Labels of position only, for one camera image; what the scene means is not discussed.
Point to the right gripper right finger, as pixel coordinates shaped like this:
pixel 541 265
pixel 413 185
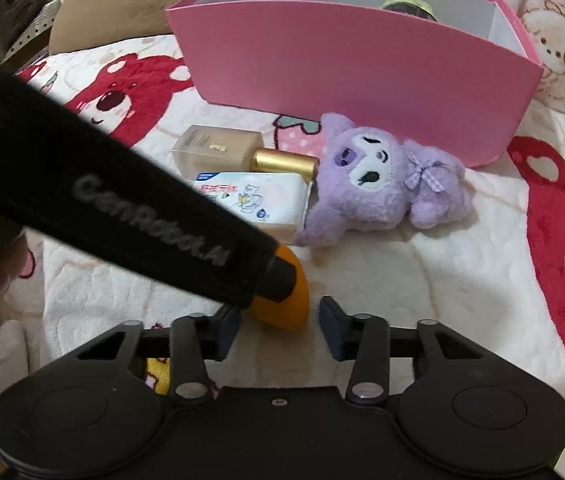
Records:
pixel 369 342

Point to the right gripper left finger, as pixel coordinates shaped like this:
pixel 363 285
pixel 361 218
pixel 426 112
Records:
pixel 187 344

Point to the orange makeup sponge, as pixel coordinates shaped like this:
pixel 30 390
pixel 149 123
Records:
pixel 291 313

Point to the white wet wipes pack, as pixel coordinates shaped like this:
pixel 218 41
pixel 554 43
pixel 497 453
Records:
pixel 275 203

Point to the purple plush toy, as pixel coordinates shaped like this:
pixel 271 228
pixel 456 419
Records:
pixel 367 180

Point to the beige foundation bottle gold cap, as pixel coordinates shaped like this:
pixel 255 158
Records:
pixel 213 149

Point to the green yarn ball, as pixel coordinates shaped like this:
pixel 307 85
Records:
pixel 418 8

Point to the brown pillow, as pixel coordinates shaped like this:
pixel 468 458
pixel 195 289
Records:
pixel 85 24

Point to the pink cardboard box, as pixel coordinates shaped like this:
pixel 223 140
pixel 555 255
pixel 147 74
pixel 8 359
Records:
pixel 461 83

